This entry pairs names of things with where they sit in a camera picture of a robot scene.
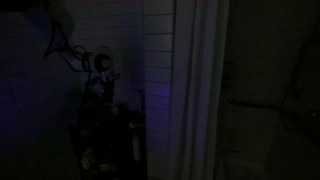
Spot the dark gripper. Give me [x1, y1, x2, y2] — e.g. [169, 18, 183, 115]
[89, 71, 121, 104]

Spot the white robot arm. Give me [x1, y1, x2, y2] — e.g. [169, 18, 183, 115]
[0, 0, 120, 105]

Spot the white bottle on shelf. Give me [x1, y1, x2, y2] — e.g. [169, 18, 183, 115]
[132, 134, 141, 161]

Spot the white shower curtain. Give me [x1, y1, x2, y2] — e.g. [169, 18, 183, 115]
[168, 0, 231, 180]

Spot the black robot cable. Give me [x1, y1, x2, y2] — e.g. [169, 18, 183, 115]
[43, 23, 91, 73]

